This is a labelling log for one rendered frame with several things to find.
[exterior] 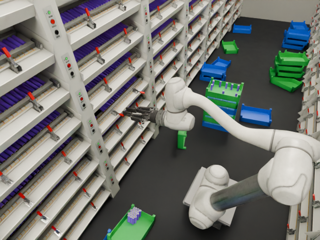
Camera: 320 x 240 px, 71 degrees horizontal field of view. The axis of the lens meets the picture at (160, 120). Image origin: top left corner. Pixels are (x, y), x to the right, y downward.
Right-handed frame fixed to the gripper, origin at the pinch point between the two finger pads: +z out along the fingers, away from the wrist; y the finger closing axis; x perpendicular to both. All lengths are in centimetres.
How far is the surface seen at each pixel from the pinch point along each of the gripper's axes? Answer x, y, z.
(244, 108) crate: 86, -125, -47
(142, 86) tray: 8.3, -38.9, 15.8
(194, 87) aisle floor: 78, -143, 17
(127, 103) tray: 8.6, -17.5, 15.5
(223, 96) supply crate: 42, -84, -35
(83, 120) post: -9.5, 22.7, 12.8
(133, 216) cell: 71, 33, -1
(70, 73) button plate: -37.3, 19.8, 8.2
